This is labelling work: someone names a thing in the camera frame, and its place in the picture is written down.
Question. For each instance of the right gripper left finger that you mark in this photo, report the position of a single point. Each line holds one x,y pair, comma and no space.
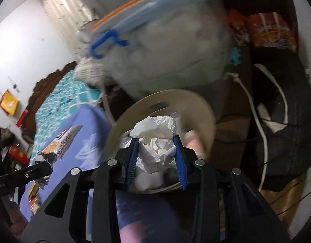
62,216

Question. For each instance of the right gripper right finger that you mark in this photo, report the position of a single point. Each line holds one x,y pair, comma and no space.
248,216

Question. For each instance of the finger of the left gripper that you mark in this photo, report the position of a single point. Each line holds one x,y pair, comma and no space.
24,175

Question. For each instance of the silver orange chip bag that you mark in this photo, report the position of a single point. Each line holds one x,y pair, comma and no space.
53,152

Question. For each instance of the white tissue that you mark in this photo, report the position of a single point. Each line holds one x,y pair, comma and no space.
156,146

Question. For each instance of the beige round trash bin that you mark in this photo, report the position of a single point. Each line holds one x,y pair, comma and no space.
194,113

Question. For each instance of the dark wooden headboard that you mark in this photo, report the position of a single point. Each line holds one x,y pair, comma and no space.
41,91

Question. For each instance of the cluttered storage shelf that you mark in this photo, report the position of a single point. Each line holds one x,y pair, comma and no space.
9,210

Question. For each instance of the blue patterned bed sheet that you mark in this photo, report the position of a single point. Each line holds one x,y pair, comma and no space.
141,218

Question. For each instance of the teal patterned quilt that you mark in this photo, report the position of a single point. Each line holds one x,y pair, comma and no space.
68,95

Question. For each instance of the black fabric bag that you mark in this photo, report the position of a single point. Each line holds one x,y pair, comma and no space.
281,95

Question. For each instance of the grey checked pillow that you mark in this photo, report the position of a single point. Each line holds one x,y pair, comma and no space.
90,70

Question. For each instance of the beige floral curtain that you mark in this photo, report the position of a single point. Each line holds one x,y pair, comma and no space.
68,17

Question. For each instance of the clear plastic storage bin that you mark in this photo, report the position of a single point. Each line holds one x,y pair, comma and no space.
163,45

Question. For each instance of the orange shopping bag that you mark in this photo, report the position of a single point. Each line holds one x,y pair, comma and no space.
262,30

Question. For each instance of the yellow wall calendar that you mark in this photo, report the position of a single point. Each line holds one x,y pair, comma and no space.
13,108

